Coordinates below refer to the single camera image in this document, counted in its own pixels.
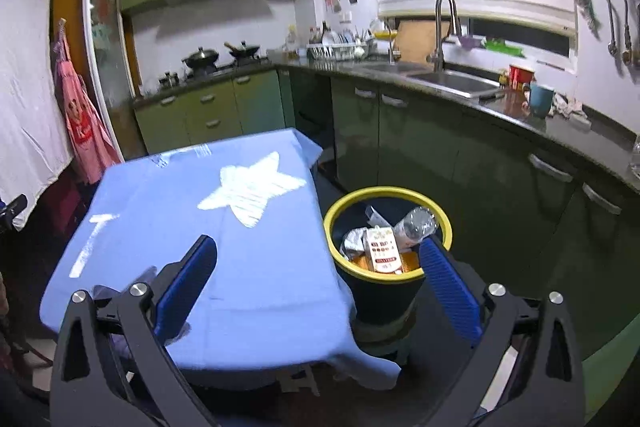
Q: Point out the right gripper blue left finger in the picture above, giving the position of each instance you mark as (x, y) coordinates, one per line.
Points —
(177, 287)

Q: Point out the blue tablecloth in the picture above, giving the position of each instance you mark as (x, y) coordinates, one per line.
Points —
(270, 302)

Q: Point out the black frying pan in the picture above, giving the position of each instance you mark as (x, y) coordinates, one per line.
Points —
(242, 52)

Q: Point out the yellow rimmed trash bin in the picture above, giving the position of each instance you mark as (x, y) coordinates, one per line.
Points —
(380, 298)

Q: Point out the teal mug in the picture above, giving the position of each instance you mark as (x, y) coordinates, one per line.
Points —
(540, 99)

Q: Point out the silver wrapper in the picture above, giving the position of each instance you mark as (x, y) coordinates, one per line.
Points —
(354, 244)

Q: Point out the clear plastic cup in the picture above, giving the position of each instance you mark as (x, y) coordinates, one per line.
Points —
(414, 227)

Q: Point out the white hanging cloth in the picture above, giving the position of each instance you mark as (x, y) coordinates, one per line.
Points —
(35, 148)

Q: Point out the black wok with lid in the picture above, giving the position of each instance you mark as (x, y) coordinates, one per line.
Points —
(202, 59)

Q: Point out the red checkered apron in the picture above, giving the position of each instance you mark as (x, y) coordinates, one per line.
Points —
(91, 144)

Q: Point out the wooden cutting board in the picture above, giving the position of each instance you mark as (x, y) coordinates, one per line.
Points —
(416, 40)

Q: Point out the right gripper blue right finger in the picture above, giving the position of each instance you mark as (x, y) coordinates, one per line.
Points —
(459, 304)

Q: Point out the white dish rack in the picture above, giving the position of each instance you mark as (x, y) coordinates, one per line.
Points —
(333, 47)

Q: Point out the steel sink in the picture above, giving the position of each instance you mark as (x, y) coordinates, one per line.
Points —
(455, 83)

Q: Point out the green lower cabinets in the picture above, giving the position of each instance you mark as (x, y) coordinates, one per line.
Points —
(536, 204)

